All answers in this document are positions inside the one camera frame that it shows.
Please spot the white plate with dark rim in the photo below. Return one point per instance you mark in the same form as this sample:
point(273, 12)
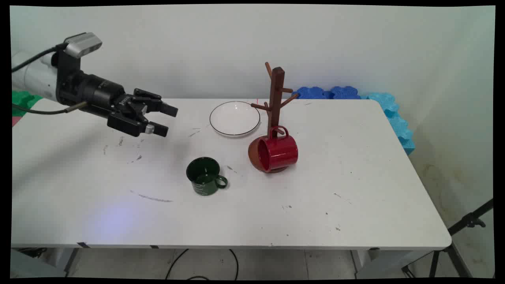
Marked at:
point(234, 118)

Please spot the grey table leg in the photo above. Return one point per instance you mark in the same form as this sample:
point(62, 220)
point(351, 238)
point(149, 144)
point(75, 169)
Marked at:
point(71, 260)
point(361, 262)

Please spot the red mug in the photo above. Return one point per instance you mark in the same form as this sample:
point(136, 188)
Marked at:
point(282, 153)

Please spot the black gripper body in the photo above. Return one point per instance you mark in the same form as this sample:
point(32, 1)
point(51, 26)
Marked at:
point(94, 94)

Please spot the light blue foam mat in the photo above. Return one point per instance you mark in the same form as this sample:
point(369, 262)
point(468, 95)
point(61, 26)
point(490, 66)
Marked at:
point(394, 116)

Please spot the dark green enamel mug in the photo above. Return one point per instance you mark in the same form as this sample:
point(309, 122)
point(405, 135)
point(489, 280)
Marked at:
point(205, 179)

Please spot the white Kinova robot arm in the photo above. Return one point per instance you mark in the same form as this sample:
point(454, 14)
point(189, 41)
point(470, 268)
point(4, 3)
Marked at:
point(34, 75)

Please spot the brown wooden mug tree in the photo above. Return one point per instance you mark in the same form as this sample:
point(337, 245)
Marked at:
point(276, 102)

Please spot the dark blue foam mat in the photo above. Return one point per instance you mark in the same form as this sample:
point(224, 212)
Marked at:
point(313, 93)
point(345, 92)

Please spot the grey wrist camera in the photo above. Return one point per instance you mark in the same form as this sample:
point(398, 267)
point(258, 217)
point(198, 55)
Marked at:
point(83, 43)

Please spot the black tripod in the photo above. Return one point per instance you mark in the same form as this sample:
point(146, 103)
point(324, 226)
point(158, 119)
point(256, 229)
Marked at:
point(467, 221)

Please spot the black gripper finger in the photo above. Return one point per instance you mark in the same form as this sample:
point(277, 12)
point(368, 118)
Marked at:
point(134, 125)
point(158, 104)

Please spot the green foam mat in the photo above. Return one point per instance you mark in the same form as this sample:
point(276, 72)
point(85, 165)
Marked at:
point(21, 101)

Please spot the red foam mat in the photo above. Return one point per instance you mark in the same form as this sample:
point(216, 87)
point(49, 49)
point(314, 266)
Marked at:
point(15, 120)

